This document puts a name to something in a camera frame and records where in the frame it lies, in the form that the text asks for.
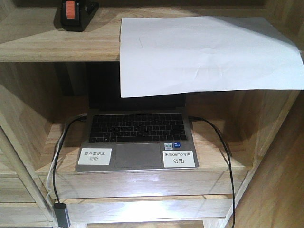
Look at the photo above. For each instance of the white paper sheet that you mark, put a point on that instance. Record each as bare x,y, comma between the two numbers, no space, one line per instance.
199,54

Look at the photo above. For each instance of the black orange stapler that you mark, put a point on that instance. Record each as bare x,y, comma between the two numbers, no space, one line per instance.
75,15

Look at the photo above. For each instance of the grey laptop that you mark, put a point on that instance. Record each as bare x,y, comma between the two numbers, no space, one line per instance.
138,129

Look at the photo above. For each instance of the white label right sticker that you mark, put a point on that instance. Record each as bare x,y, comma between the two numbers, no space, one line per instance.
178,159

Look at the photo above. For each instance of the white label sticker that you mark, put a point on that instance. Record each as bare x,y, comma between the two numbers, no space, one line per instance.
178,159
95,156

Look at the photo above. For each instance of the white label left sticker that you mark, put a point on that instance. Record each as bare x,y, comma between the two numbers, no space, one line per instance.
95,156

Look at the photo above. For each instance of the grey usb hub adapter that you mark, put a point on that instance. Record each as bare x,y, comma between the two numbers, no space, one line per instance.
62,215

